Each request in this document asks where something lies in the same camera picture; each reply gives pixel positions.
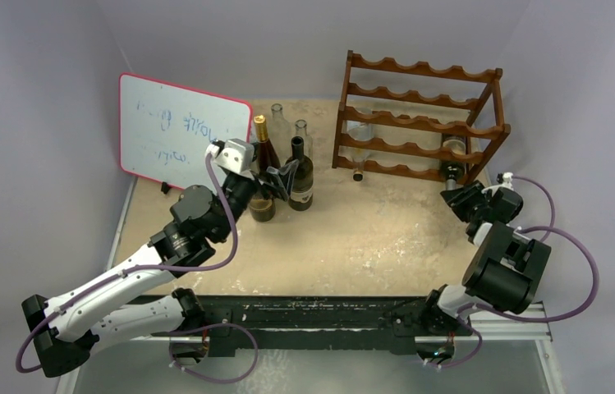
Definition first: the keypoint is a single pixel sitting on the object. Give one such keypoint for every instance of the brown wooden wine rack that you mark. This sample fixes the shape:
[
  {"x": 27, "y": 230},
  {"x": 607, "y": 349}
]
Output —
[{"x": 485, "y": 128}]

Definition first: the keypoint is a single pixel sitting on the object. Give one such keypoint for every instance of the dark gold-capped wine bottle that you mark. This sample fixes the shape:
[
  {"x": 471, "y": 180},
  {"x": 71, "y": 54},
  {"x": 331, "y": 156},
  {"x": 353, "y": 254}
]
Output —
[{"x": 266, "y": 153}]

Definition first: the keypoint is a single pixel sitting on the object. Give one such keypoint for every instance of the clear labelled bottle in rack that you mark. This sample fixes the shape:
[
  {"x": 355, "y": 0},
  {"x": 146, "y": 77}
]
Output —
[{"x": 360, "y": 132}]

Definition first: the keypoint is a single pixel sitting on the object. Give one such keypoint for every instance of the red framed whiteboard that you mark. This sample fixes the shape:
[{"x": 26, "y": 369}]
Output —
[{"x": 165, "y": 129}]

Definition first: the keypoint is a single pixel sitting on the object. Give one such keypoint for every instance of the clear slim glass bottle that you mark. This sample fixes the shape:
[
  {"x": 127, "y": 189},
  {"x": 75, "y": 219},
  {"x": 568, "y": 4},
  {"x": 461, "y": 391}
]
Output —
[{"x": 279, "y": 130}]

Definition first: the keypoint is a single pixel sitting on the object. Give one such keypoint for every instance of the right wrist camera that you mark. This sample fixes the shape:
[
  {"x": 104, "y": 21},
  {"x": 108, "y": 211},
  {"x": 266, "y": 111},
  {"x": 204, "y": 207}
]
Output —
[{"x": 504, "y": 180}]

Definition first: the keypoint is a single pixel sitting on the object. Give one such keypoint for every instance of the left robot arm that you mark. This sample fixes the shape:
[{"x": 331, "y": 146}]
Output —
[{"x": 65, "y": 330}]

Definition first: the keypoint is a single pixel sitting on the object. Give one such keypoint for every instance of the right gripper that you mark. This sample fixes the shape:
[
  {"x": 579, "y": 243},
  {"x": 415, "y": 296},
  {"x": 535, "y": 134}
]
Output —
[{"x": 462, "y": 197}]

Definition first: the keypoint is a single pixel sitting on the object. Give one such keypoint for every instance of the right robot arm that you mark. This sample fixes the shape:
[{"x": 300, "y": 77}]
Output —
[{"x": 507, "y": 267}]

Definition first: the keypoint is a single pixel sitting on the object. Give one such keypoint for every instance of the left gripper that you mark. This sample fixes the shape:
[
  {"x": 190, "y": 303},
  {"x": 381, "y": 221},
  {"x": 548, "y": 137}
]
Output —
[{"x": 280, "y": 180}]

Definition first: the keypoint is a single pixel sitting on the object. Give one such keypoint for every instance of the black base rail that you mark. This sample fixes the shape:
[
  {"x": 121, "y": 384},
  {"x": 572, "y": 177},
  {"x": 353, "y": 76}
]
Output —
[{"x": 272, "y": 322}]

